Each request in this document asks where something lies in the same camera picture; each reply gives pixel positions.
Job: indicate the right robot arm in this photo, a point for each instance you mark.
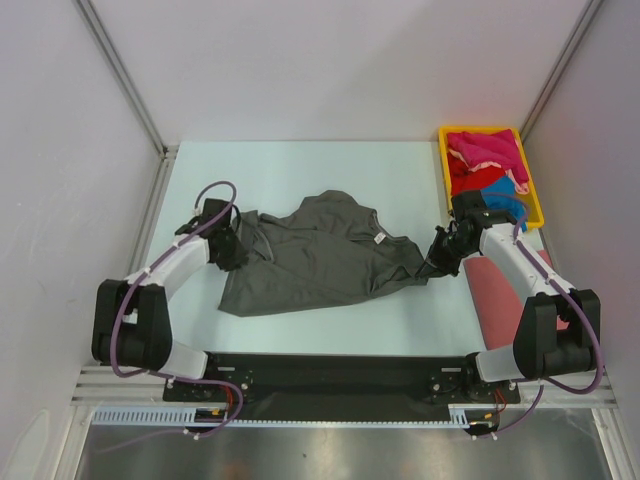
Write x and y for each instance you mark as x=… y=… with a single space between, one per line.
x=557 y=339

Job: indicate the aluminium frame post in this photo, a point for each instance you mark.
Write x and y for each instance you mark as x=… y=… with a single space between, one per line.
x=116 y=65
x=578 y=33

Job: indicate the dark grey t-shirt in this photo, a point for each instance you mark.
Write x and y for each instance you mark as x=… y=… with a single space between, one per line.
x=330 y=252

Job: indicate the folded dusty red t-shirt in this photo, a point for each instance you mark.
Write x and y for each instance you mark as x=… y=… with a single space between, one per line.
x=497 y=298

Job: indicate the yellow plastic bin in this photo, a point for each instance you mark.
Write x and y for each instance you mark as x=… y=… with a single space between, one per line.
x=536 y=217

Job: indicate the blue t-shirt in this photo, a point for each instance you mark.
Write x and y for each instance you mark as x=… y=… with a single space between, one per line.
x=501 y=196

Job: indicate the left aluminium frame post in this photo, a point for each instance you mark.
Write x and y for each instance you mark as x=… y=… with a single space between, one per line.
x=116 y=65

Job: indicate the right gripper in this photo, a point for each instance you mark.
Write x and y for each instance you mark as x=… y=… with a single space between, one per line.
x=435 y=264

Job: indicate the white slotted cable duct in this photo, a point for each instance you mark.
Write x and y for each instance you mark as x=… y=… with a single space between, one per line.
x=209 y=417

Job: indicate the magenta pink t-shirt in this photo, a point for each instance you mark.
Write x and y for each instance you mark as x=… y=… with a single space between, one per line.
x=480 y=150

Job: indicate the right aluminium frame post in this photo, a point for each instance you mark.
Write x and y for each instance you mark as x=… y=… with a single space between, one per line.
x=578 y=33

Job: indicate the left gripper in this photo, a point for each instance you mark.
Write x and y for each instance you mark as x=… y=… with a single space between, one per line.
x=239 y=256

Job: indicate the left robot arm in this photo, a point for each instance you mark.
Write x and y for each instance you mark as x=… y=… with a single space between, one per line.
x=132 y=326

